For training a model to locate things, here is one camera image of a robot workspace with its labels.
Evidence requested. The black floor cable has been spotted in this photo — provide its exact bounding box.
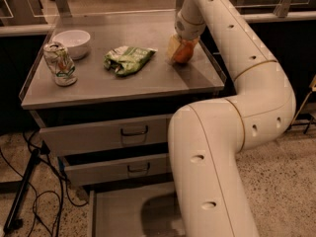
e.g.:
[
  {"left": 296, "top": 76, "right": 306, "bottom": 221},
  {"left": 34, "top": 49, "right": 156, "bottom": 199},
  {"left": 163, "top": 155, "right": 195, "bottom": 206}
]
[{"left": 0, "top": 130, "right": 89, "bottom": 237}]

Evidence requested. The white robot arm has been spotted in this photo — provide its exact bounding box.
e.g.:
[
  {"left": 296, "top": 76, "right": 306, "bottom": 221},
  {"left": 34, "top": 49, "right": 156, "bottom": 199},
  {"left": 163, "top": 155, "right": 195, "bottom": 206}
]
[{"left": 168, "top": 0, "right": 296, "bottom": 237}]

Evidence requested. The white ceramic bowl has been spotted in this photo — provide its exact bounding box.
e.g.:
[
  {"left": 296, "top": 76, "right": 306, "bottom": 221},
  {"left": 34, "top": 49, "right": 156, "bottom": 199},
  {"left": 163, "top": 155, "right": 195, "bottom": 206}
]
[{"left": 52, "top": 30, "right": 91, "bottom": 60}]

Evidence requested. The crushed soda can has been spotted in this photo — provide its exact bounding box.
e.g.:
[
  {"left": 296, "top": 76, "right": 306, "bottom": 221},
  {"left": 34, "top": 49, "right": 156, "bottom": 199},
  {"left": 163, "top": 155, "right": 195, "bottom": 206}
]
[{"left": 43, "top": 41, "right": 77, "bottom": 87}]

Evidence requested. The orange fruit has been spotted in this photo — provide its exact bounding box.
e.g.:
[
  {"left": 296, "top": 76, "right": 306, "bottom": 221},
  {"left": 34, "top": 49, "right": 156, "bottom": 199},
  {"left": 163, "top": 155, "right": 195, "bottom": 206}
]
[{"left": 173, "top": 45, "right": 194, "bottom": 64}]

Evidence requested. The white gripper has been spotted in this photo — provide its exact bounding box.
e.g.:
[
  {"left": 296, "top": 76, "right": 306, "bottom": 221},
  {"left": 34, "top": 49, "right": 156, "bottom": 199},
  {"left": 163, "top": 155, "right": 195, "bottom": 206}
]
[{"left": 167, "top": 10, "right": 205, "bottom": 63}]

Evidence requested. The bottom drawer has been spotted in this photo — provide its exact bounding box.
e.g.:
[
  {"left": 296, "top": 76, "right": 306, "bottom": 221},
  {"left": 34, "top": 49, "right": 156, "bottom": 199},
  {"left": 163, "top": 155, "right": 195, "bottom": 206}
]
[{"left": 87, "top": 182, "right": 186, "bottom": 237}]

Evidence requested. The green chip bag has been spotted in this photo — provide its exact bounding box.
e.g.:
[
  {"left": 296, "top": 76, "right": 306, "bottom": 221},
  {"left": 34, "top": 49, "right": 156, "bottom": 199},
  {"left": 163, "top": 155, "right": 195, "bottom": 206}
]
[{"left": 103, "top": 45, "right": 156, "bottom": 77}]

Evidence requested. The middle drawer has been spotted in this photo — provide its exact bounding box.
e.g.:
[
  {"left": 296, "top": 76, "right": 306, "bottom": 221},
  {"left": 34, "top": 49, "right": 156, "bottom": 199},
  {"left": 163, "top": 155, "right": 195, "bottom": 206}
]
[{"left": 65, "top": 154, "right": 171, "bottom": 186}]

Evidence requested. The wheeled cart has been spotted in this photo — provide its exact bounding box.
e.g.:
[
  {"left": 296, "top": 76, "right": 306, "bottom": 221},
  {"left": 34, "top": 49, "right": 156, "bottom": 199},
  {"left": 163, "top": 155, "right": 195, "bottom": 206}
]
[{"left": 289, "top": 75, "right": 316, "bottom": 134}]

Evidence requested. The grey metal drawer cabinet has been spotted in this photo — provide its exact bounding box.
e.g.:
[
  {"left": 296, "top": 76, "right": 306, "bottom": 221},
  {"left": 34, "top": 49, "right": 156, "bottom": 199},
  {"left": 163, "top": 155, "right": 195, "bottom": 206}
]
[{"left": 18, "top": 10, "right": 227, "bottom": 237}]

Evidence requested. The top drawer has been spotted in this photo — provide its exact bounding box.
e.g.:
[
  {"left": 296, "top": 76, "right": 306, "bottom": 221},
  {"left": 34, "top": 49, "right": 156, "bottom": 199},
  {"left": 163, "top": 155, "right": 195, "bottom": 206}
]
[{"left": 39, "top": 115, "right": 171, "bottom": 156}]

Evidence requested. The drawer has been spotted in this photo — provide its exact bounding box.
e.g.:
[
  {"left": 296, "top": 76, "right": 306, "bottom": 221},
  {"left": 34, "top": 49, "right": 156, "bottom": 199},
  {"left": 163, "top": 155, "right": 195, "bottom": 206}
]
[
  {"left": 39, "top": 115, "right": 171, "bottom": 156},
  {"left": 87, "top": 182, "right": 186, "bottom": 237},
  {"left": 65, "top": 154, "right": 171, "bottom": 186}
]

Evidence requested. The black floor stand bar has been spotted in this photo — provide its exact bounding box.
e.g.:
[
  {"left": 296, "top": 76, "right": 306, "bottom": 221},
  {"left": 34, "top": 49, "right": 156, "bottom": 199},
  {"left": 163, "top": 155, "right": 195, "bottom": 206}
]
[{"left": 3, "top": 149, "right": 40, "bottom": 234}]

